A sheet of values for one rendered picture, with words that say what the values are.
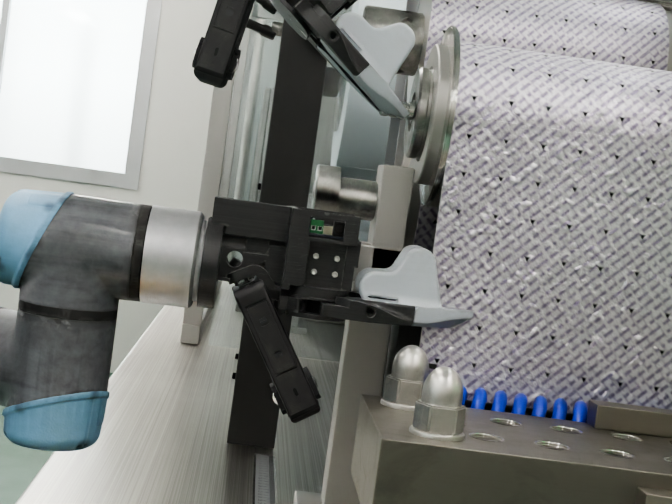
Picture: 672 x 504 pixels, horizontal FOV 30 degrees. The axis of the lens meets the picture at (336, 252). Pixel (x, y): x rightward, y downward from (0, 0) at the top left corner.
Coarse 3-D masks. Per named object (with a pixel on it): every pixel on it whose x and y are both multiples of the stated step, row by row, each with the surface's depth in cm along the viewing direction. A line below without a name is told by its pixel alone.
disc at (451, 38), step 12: (444, 36) 104; (456, 36) 99; (456, 48) 97; (456, 60) 97; (456, 72) 96; (456, 84) 96; (456, 96) 96; (444, 132) 97; (444, 144) 96; (444, 156) 97; (432, 180) 100; (420, 192) 106; (432, 192) 100
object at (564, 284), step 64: (448, 192) 97; (512, 192) 98; (576, 192) 98; (448, 256) 98; (512, 256) 98; (576, 256) 98; (640, 256) 98; (512, 320) 98; (576, 320) 98; (640, 320) 99; (512, 384) 98; (576, 384) 99; (640, 384) 99
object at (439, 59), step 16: (432, 48) 104; (448, 48) 101; (432, 64) 102; (448, 64) 99; (448, 80) 98; (432, 112) 98; (432, 128) 98; (432, 144) 98; (416, 160) 104; (432, 160) 99; (416, 176) 103
